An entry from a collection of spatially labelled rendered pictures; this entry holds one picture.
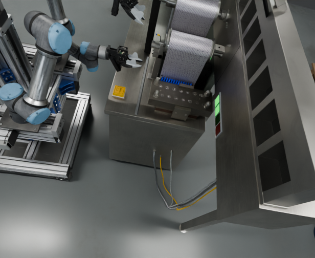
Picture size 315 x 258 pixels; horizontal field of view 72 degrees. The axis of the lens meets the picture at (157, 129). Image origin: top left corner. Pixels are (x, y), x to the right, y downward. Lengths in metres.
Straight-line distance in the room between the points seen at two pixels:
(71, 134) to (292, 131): 1.77
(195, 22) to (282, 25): 0.64
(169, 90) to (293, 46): 0.74
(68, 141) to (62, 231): 0.74
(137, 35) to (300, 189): 1.60
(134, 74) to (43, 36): 0.68
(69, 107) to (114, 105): 0.92
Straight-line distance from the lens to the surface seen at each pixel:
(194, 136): 1.51
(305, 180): 0.63
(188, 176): 2.27
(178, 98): 1.35
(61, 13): 1.67
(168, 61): 1.34
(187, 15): 1.45
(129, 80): 1.54
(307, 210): 0.86
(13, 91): 1.36
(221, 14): 1.53
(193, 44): 1.29
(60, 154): 2.04
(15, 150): 2.15
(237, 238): 2.35
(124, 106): 1.40
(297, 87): 0.74
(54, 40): 1.09
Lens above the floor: 2.05
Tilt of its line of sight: 59 degrees down
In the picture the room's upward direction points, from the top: 21 degrees clockwise
